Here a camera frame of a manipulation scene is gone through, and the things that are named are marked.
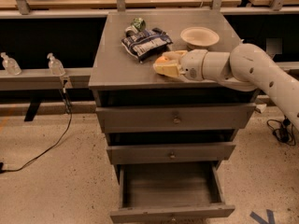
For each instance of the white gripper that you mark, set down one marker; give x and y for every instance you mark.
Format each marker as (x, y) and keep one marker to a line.
(192, 65)

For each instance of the orange fruit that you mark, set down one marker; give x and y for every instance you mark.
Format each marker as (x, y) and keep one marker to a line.
(162, 59)

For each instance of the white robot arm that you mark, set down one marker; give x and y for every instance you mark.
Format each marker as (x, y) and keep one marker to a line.
(245, 68)

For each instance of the grey top drawer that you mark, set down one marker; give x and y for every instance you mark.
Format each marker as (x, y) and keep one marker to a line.
(170, 118)

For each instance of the grey drawer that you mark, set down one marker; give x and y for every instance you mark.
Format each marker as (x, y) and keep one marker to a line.
(170, 192)
(167, 153)
(170, 118)

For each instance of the grey drawer cabinet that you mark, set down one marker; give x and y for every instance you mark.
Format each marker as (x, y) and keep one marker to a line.
(166, 138)

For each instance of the grey middle drawer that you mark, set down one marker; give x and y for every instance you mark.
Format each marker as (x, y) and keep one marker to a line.
(167, 153)

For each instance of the grey bottom drawer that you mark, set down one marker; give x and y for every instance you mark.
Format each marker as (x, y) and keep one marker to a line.
(170, 192)

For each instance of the blue white chip bag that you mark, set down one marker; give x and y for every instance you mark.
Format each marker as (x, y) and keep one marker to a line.
(146, 43)

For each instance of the white paper bowl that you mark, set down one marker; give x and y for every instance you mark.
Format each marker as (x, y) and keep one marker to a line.
(199, 37)

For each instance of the green crumpled snack bag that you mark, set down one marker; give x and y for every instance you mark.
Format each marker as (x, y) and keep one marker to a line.
(136, 26)

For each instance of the clear bottle on ledge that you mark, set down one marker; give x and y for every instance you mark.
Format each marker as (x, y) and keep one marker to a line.
(55, 66)

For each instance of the clear bottle far left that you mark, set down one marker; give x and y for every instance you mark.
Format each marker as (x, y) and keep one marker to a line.
(10, 65)

